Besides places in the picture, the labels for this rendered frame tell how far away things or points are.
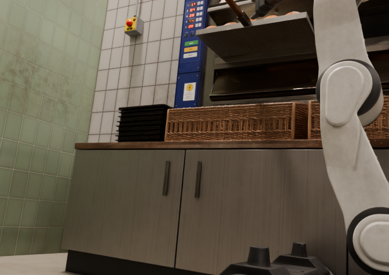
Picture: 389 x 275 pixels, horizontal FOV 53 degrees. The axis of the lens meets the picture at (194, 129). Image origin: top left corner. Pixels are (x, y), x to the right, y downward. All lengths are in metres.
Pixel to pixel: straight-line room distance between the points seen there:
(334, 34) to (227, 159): 0.63
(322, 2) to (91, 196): 1.24
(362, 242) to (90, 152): 1.29
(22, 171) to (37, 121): 0.29
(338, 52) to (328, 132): 0.21
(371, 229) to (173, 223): 0.84
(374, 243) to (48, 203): 1.94
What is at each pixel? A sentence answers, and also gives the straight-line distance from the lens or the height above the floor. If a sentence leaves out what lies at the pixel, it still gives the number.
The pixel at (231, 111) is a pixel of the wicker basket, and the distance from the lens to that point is 1.54.
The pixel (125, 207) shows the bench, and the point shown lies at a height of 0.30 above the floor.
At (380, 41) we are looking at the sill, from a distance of 2.03.
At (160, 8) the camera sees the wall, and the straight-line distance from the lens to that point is 2.64.
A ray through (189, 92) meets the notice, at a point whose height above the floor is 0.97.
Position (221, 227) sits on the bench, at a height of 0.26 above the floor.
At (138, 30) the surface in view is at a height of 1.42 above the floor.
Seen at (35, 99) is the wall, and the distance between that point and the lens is 2.40.
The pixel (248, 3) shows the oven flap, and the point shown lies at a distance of 2.14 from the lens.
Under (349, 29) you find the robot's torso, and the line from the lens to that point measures 1.05.
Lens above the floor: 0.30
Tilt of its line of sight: 12 degrees up
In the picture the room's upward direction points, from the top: 5 degrees clockwise
